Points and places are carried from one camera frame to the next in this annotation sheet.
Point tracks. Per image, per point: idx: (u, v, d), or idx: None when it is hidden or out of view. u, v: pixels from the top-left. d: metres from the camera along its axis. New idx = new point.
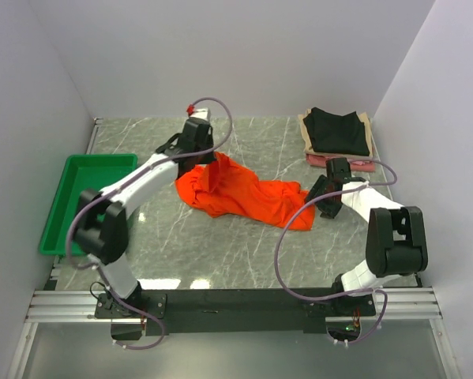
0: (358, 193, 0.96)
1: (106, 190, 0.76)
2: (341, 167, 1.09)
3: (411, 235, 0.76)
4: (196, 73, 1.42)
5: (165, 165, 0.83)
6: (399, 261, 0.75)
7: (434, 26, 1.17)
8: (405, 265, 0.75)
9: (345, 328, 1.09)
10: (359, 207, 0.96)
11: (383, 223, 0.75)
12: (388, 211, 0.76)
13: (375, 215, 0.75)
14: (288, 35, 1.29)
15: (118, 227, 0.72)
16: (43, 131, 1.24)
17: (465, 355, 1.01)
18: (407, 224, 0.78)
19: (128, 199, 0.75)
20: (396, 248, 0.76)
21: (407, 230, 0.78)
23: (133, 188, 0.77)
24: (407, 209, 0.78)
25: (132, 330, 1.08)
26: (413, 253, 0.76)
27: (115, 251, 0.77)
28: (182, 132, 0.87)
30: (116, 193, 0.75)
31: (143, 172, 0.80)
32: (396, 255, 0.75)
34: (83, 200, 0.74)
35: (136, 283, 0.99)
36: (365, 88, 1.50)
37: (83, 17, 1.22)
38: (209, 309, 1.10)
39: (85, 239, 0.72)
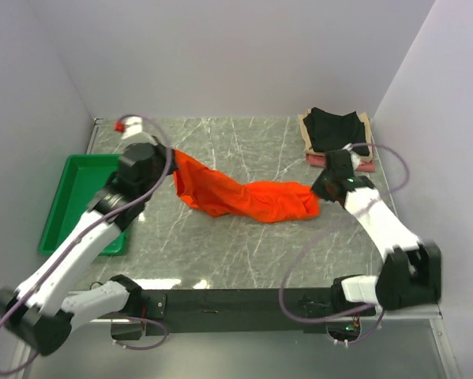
0: (366, 212, 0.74)
1: (24, 290, 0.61)
2: (343, 163, 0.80)
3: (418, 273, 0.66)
4: (196, 73, 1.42)
5: (94, 233, 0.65)
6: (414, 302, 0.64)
7: (435, 25, 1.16)
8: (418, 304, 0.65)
9: (345, 328, 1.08)
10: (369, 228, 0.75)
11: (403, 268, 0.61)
12: (405, 256, 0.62)
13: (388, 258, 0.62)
14: (288, 35, 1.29)
15: (50, 325, 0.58)
16: (43, 131, 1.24)
17: (465, 355, 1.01)
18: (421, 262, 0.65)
19: (48, 298, 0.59)
20: (409, 291, 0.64)
21: (422, 268, 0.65)
23: (54, 279, 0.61)
24: (424, 247, 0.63)
25: (132, 330, 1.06)
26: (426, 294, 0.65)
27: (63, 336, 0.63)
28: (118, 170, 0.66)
30: (32, 293, 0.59)
31: (67, 251, 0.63)
32: (410, 298, 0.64)
34: None
35: (126, 298, 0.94)
36: (365, 88, 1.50)
37: (83, 17, 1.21)
38: (209, 309, 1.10)
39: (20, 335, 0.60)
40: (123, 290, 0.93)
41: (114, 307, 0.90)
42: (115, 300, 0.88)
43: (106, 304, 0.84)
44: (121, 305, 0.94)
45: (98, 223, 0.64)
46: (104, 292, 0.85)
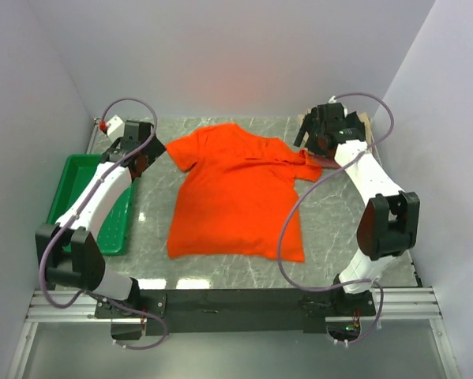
0: (355, 165, 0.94)
1: (64, 219, 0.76)
2: (335, 116, 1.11)
3: (406, 221, 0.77)
4: (195, 73, 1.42)
5: (114, 174, 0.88)
6: (390, 245, 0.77)
7: (435, 25, 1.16)
8: (393, 248, 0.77)
9: (345, 328, 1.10)
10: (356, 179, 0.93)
11: (381, 215, 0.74)
12: (386, 203, 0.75)
13: (372, 206, 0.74)
14: (288, 36, 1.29)
15: (89, 249, 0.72)
16: (43, 131, 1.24)
17: (464, 355, 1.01)
18: (401, 209, 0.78)
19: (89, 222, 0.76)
20: (388, 234, 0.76)
21: (401, 214, 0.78)
23: (92, 208, 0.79)
24: (405, 197, 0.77)
25: (132, 329, 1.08)
26: (403, 236, 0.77)
27: (95, 278, 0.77)
28: (125, 135, 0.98)
30: (75, 219, 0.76)
31: (95, 186, 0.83)
32: (388, 239, 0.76)
34: (74, 245, 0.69)
35: (130, 285, 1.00)
36: (365, 89, 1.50)
37: (83, 18, 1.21)
38: (209, 309, 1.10)
39: (60, 276, 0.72)
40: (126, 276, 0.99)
41: (118, 294, 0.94)
42: (122, 283, 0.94)
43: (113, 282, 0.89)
44: (125, 294, 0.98)
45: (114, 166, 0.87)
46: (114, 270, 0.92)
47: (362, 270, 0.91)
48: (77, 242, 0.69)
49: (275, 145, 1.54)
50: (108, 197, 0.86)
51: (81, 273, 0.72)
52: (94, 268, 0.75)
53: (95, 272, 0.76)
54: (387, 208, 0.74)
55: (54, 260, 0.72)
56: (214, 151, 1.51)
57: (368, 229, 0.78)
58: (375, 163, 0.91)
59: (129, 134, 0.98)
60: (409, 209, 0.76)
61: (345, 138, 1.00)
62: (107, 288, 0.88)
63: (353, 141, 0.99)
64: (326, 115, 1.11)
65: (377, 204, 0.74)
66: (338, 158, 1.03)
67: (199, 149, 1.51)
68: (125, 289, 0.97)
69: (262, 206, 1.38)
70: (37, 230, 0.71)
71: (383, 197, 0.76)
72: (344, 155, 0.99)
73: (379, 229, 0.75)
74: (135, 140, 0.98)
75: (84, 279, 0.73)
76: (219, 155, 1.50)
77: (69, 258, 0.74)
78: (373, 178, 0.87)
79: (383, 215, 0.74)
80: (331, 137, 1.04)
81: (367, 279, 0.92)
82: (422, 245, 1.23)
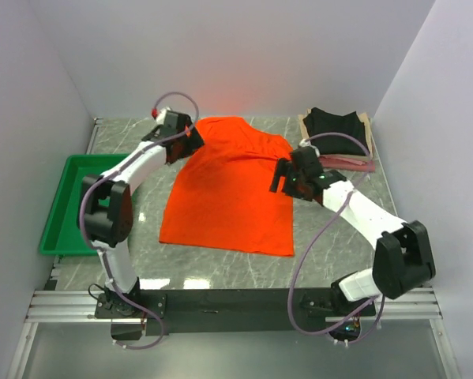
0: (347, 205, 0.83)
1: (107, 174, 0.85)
2: (311, 161, 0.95)
3: (420, 251, 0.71)
4: (195, 73, 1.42)
5: (154, 149, 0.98)
6: (413, 282, 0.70)
7: (435, 25, 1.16)
8: (416, 283, 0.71)
9: (345, 328, 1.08)
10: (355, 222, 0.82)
11: (396, 257, 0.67)
12: (396, 240, 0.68)
13: (385, 249, 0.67)
14: (288, 36, 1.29)
15: (125, 203, 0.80)
16: (43, 132, 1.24)
17: (465, 355, 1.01)
18: (409, 239, 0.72)
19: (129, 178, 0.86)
20: (409, 271, 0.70)
21: (411, 245, 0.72)
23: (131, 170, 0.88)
24: (411, 227, 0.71)
25: (132, 330, 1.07)
26: (422, 268, 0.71)
27: (122, 234, 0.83)
28: (164, 122, 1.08)
30: (117, 174, 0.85)
31: (137, 155, 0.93)
32: (410, 277, 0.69)
34: (113, 194, 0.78)
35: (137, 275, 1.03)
36: (365, 89, 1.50)
37: (83, 18, 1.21)
38: (209, 309, 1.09)
39: (94, 224, 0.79)
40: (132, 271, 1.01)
41: (125, 283, 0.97)
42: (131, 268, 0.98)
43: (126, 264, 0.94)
44: (130, 285, 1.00)
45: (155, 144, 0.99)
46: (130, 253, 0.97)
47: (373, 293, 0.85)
48: (116, 190, 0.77)
49: (276, 142, 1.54)
50: (147, 165, 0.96)
51: (114, 223, 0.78)
52: (122, 225, 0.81)
53: (124, 228, 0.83)
54: (399, 247, 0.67)
55: (94, 208, 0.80)
56: (216, 142, 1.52)
57: (386, 272, 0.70)
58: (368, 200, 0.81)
59: (169, 123, 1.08)
60: (418, 240, 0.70)
61: (328, 182, 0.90)
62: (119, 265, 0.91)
63: (339, 182, 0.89)
64: (302, 164, 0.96)
65: (388, 245, 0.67)
66: (327, 202, 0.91)
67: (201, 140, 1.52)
68: (132, 278, 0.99)
69: (259, 200, 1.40)
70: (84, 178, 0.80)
71: (392, 234, 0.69)
72: (332, 200, 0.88)
73: (398, 268, 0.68)
74: (173, 128, 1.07)
75: (114, 230, 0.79)
76: (221, 148, 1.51)
77: (104, 210, 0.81)
78: (371, 215, 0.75)
79: (399, 257, 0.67)
80: (313, 183, 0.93)
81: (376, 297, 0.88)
82: None
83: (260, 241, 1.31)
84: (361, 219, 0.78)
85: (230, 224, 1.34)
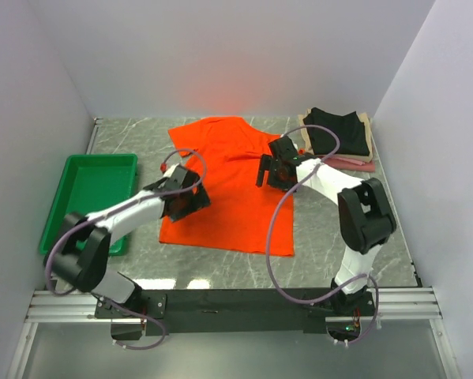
0: (313, 175, 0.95)
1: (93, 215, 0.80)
2: (286, 148, 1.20)
3: (378, 204, 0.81)
4: (195, 73, 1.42)
5: (152, 200, 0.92)
6: (375, 233, 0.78)
7: (435, 25, 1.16)
8: (379, 234, 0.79)
9: (345, 328, 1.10)
10: (322, 189, 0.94)
11: (354, 206, 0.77)
12: (354, 193, 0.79)
13: (343, 200, 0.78)
14: (288, 35, 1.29)
15: (100, 253, 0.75)
16: (43, 132, 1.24)
17: (465, 355, 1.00)
18: (369, 196, 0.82)
19: (113, 226, 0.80)
20: (370, 224, 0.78)
21: (372, 200, 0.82)
23: (119, 217, 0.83)
24: (367, 181, 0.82)
25: (132, 330, 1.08)
26: (382, 221, 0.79)
27: (90, 285, 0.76)
28: (171, 176, 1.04)
30: (102, 219, 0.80)
31: (131, 204, 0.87)
32: (371, 229, 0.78)
34: (90, 240, 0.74)
35: (131, 288, 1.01)
36: (365, 89, 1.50)
37: (83, 17, 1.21)
38: (209, 309, 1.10)
39: (61, 268, 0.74)
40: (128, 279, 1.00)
41: (118, 295, 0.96)
42: (123, 284, 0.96)
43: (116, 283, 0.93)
44: (124, 297, 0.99)
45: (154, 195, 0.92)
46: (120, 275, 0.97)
47: (356, 267, 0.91)
48: (95, 238, 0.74)
49: None
50: (138, 215, 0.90)
51: (82, 271, 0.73)
52: (93, 276, 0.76)
53: (93, 279, 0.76)
54: (356, 197, 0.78)
55: (65, 250, 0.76)
56: (217, 143, 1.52)
57: (348, 223, 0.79)
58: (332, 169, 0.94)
59: (176, 177, 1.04)
60: (376, 193, 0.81)
61: (299, 160, 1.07)
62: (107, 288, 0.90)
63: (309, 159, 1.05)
64: (279, 151, 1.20)
65: (346, 197, 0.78)
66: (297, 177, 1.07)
67: (201, 142, 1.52)
68: (126, 290, 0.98)
69: (258, 201, 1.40)
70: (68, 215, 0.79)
71: (350, 189, 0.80)
72: (301, 173, 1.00)
73: (358, 219, 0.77)
74: (179, 183, 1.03)
75: (80, 279, 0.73)
76: (222, 149, 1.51)
77: (76, 254, 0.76)
78: (335, 179, 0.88)
79: (357, 207, 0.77)
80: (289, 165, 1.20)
81: (363, 275, 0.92)
82: (422, 245, 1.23)
83: (260, 240, 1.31)
84: (328, 185, 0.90)
85: (232, 223, 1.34)
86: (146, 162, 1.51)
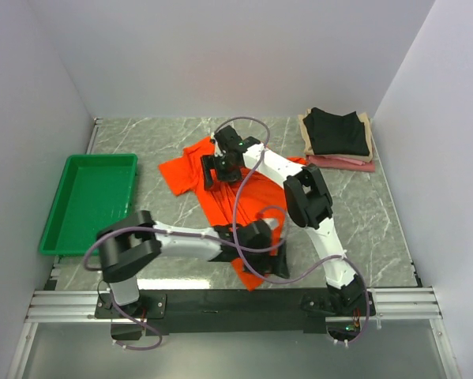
0: (261, 163, 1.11)
1: (159, 226, 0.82)
2: (230, 136, 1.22)
3: (317, 186, 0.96)
4: (195, 73, 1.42)
5: (212, 244, 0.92)
6: (317, 211, 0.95)
7: (435, 24, 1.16)
8: (320, 212, 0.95)
9: (345, 328, 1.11)
10: (269, 174, 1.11)
11: (296, 190, 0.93)
12: (297, 181, 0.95)
13: (287, 186, 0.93)
14: (288, 35, 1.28)
15: (140, 262, 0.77)
16: (43, 132, 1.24)
17: (465, 355, 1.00)
18: (309, 180, 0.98)
19: (166, 245, 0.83)
20: (313, 204, 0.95)
21: (312, 184, 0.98)
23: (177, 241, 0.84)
24: (308, 169, 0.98)
25: (132, 330, 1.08)
26: (321, 200, 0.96)
27: (114, 278, 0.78)
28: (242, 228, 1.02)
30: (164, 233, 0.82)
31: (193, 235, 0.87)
32: (314, 208, 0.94)
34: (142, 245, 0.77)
35: (135, 298, 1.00)
36: (365, 88, 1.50)
37: (82, 17, 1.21)
38: (209, 309, 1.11)
39: (106, 250, 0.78)
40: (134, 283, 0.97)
41: (121, 298, 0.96)
42: (131, 290, 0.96)
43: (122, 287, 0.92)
44: (122, 299, 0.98)
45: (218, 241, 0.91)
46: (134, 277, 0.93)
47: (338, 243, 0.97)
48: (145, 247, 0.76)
49: None
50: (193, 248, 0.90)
51: (118, 265, 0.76)
52: (123, 274, 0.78)
53: (118, 277, 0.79)
54: (299, 184, 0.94)
55: (118, 237, 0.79)
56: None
57: (295, 206, 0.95)
58: (275, 155, 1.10)
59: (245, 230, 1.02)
60: (315, 178, 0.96)
61: (245, 146, 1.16)
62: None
63: (254, 145, 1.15)
64: (224, 140, 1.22)
65: (291, 184, 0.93)
66: (248, 164, 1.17)
67: (193, 170, 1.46)
68: (134, 292, 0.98)
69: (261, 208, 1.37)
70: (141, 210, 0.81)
71: (294, 177, 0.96)
72: (252, 161, 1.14)
73: (302, 201, 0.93)
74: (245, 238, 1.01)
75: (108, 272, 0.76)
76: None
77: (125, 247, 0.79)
78: (279, 166, 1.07)
79: (299, 190, 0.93)
80: (235, 151, 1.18)
81: (339, 256, 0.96)
82: (422, 245, 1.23)
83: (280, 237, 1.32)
84: (273, 172, 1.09)
85: None
86: (146, 162, 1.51)
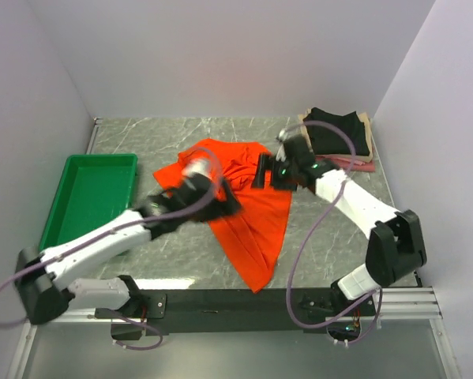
0: (341, 197, 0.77)
1: (49, 254, 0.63)
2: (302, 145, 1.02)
3: (412, 240, 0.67)
4: (195, 72, 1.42)
5: (129, 230, 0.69)
6: (405, 269, 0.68)
7: (435, 25, 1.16)
8: (409, 269, 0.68)
9: (345, 328, 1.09)
10: (350, 214, 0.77)
11: (388, 243, 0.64)
12: (388, 228, 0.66)
13: (377, 238, 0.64)
14: (288, 35, 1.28)
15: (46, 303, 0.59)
16: (43, 132, 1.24)
17: (464, 355, 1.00)
18: (401, 229, 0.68)
19: (65, 271, 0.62)
20: (401, 260, 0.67)
21: (403, 234, 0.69)
23: (77, 257, 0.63)
24: (403, 215, 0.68)
25: (132, 329, 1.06)
26: (414, 257, 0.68)
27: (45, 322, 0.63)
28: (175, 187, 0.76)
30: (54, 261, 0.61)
31: (99, 236, 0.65)
32: (402, 266, 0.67)
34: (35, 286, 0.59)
35: (124, 300, 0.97)
36: (365, 88, 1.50)
37: (82, 17, 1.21)
38: (209, 309, 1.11)
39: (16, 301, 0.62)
40: (125, 288, 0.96)
41: (111, 304, 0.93)
42: (118, 296, 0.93)
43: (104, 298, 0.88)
44: (118, 303, 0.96)
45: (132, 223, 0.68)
46: (108, 287, 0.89)
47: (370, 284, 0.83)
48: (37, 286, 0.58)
49: (253, 151, 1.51)
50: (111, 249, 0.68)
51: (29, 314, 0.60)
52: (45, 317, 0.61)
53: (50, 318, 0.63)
54: (392, 234, 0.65)
55: None
56: (219, 144, 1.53)
57: (377, 260, 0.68)
58: (362, 189, 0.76)
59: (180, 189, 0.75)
60: (411, 229, 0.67)
61: (321, 170, 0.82)
62: (95, 302, 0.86)
63: (333, 170, 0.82)
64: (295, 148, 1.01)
65: (380, 234, 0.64)
66: (321, 193, 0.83)
67: None
68: (122, 298, 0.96)
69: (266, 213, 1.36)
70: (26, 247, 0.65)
71: (384, 224, 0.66)
72: (327, 190, 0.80)
73: (391, 259, 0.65)
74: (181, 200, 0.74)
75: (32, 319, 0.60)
76: None
77: None
78: (366, 205, 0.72)
79: (392, 244, 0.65)
80: (307, 173, 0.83)
81: (375, 288, 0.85)
82: None
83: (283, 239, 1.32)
84: (354, 212, 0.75)
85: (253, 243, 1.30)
86: (146, 162, 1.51)
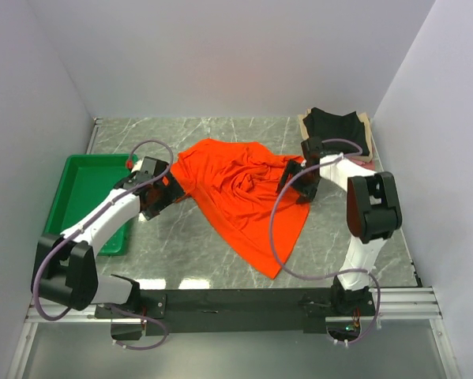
0: (334, 165, 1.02)
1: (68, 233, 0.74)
2: (316, 146, 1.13)
3: (386, 197, 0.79)
4: (195, 73, 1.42)
5: (125, 199, 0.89)
6: (378, 222, 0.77)
7: (435, 24, 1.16)
8: (383, 224, 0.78)
9: (345, 328, 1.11)
10: (339, 178, 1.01)
11: (359, 188, 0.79)
12: (363, 179, 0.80)
13: (350, 181, 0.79)
14: (288, 34, 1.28)
15: (87, 268, 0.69)
16: (43, 133, 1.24)
17: (465, 355, 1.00)
18: (381, 189, 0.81)
19: (92, 237, 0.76)
20: (374, 212, 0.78)
21: (382, 194, 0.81)
23: (96, 226, 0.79)
24: (380, 174, 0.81)
25: (132, 329, 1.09)
26: (388, 213, 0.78)
27: (84, 298, 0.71)
28: (140, 168, 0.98)
30: (80, 233, 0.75)
31: (106, 208, 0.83)
32: (375, 216, 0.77)
34: (73, 257, 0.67)
35: (128, 294, 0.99)
36: (364, 88, 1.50)
37: (82, 18, 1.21)
38: (209, 309, 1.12)
39: (50, 291, 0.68)
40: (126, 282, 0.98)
41: (118, 298, 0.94)
42: (118, 293, 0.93)
43: (110, 290, 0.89)
44: (124, 298, 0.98)
45: (126, 193, 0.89)
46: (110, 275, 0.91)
47: (358, 260, 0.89)
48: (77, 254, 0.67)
49: (253, 151, 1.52)
50: (116, 219, 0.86)
51: (73, 289, 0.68)
52: (86, 287, 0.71)
53: (88, 294, 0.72)
54: (364, 183, 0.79)
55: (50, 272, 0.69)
56: (219, 144, 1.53)
57: (353, 208, 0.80)
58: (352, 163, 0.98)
59: (145, 168, 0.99)
60: (387, 185, 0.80)
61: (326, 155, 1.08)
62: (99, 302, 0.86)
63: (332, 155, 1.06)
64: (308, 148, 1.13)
65: (354, 180, 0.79)
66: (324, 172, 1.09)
67: (190, 175, 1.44)
68: (125, 292, 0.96)
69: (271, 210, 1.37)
70: (39, 238, 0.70)
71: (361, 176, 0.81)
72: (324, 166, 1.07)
73: (362, 203, 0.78)
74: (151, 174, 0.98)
75: (73, 299, 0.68)
76: (208, 171, 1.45)
77: (64, 272, 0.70)
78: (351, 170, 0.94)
79: (363, 190, 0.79)
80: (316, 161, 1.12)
81: (364, 269, 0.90)
82: (422, 245, 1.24)
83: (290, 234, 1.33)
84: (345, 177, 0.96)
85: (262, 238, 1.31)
86: None
